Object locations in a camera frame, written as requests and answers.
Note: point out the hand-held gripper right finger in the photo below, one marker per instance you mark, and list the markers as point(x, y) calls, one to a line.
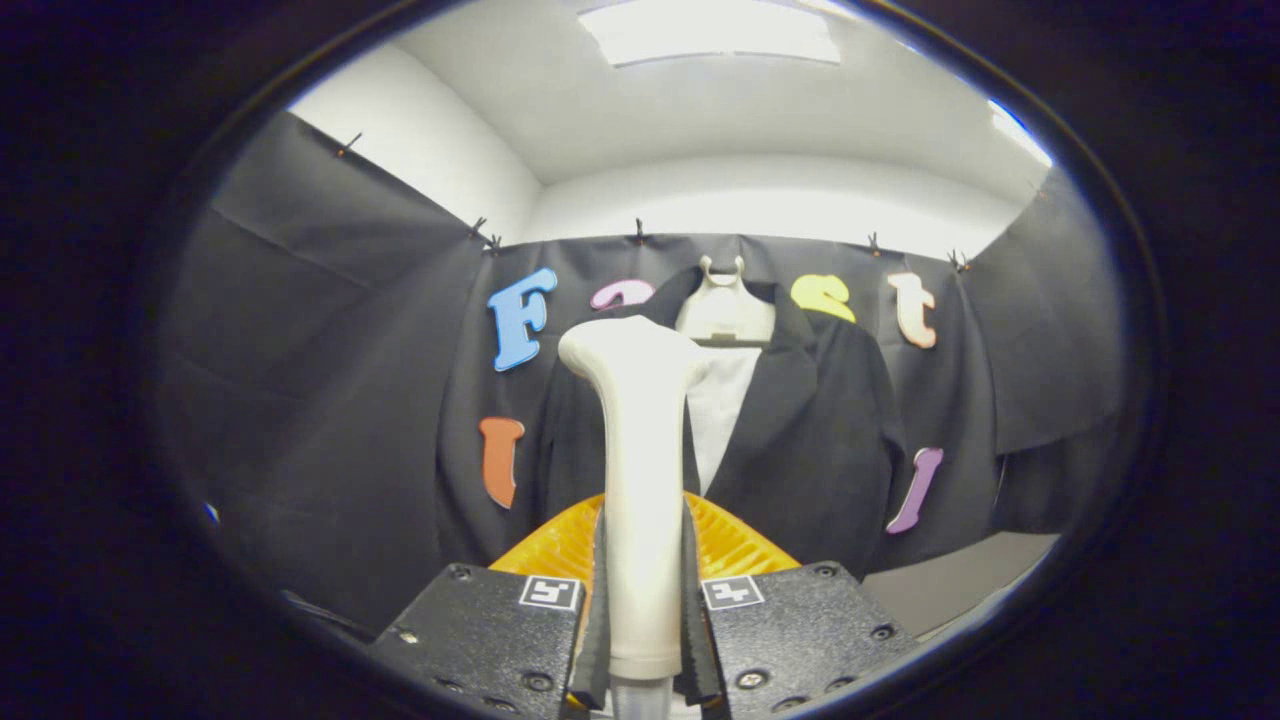
point(790, 640)

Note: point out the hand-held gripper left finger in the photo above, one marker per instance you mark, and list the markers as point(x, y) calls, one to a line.
point(490, 640)

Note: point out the black suit jacket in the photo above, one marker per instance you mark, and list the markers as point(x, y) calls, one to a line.
point(810, 450)

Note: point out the white shirt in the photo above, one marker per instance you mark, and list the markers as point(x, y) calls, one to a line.
point(725, 410)

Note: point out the white garment steamer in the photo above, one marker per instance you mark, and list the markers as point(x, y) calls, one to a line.
point(640, 450)

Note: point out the grey cabinet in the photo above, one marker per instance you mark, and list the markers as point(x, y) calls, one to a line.
point(950, 585)

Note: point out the black backdrop cloth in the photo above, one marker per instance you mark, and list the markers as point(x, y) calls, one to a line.
point(330, 350)

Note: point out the ceiling light panel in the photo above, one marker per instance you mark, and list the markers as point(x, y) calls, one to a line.
point(710, 30)
point(1020, 135)

